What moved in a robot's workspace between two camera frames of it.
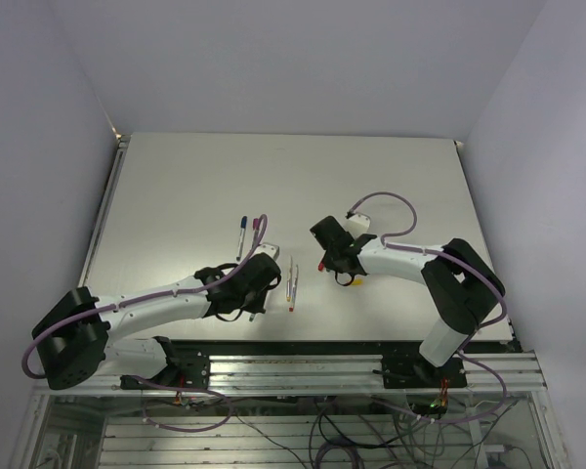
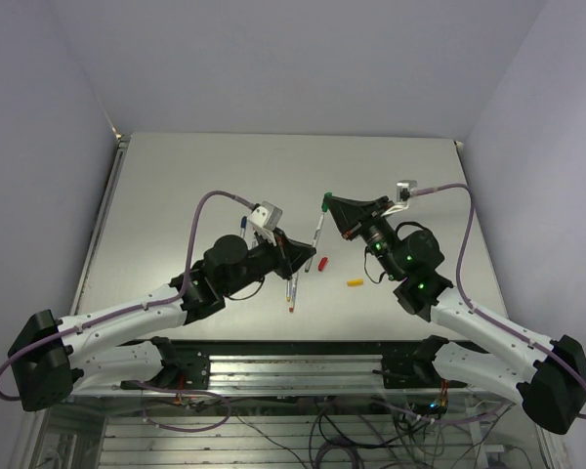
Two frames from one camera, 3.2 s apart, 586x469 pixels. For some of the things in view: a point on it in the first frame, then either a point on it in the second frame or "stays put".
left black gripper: [256, 305] to [291, 251]
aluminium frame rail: [487, 373] stays put
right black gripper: [329, 264] to [355, 217]
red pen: [294, 288] stays put
